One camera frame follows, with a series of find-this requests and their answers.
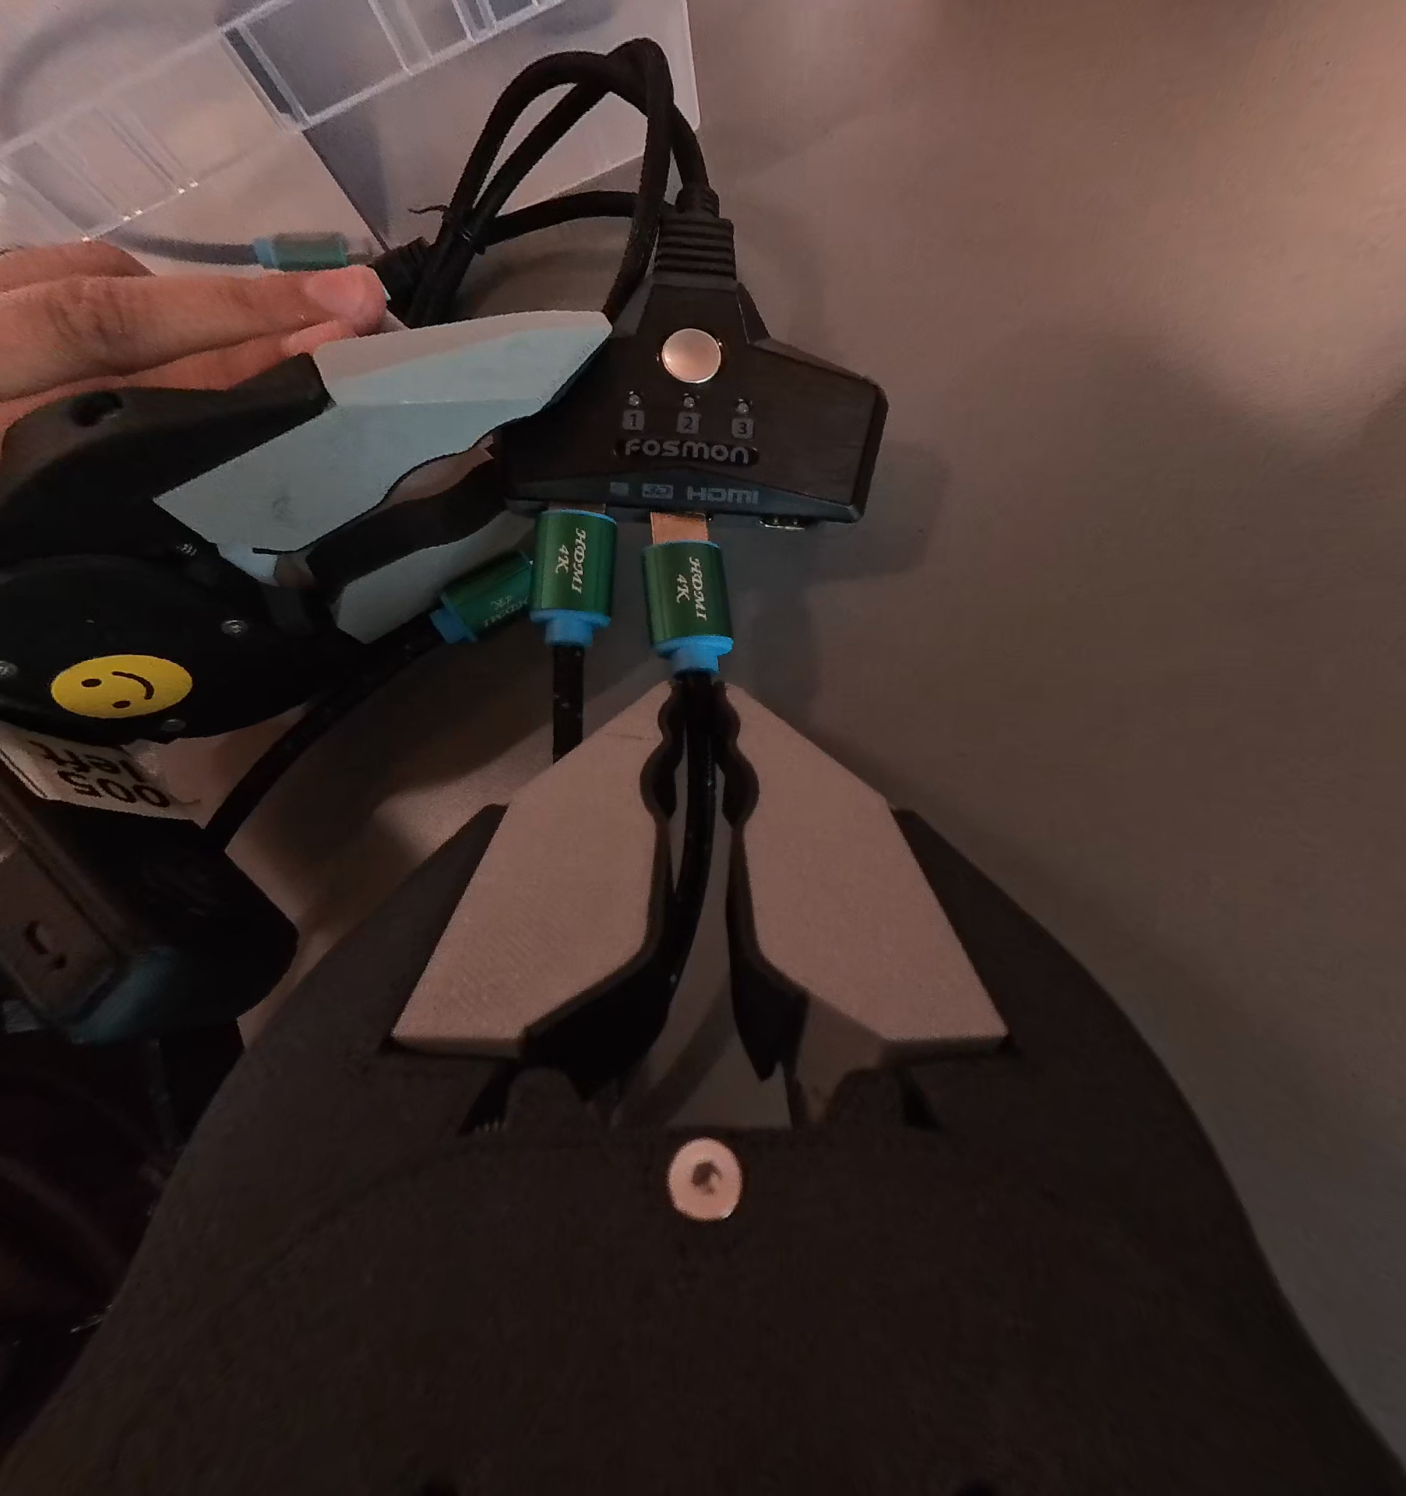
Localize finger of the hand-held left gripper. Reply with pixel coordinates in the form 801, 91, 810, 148
217, 449, 510, 647
154, 307, 614, 553

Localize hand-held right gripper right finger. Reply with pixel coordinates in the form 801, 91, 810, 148
719, 689, 1010, 1083

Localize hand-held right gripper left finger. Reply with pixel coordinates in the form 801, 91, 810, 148
388, 681, 686, 1101

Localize braided hdmi cable green plugs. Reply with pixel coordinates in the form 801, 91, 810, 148
201, 511, 737, 1054
107, 232, 620, 767

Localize black hdmi switch box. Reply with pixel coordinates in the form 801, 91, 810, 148
502, 271, 889, 534

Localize person's left hand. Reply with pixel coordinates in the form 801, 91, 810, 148
0, 240, 388, 493

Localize clear plastic box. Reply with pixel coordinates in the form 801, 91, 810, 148
0, 0, 704, 253

